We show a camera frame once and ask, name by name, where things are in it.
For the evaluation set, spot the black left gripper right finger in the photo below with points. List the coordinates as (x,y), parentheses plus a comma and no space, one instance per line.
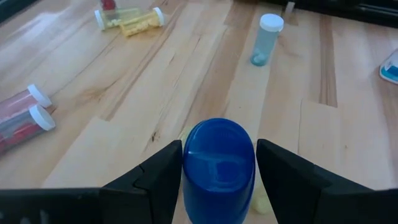
(295,186)

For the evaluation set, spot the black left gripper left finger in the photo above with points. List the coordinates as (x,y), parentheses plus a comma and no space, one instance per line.
(155,186)

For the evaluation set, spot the light blue pill vial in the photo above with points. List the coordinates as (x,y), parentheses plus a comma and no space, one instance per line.
(264,43)

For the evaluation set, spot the large white pill bottle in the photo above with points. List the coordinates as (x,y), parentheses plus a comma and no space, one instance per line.
(390,70)

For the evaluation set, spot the dark red pill vial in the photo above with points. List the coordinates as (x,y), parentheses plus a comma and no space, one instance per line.
(28,127)

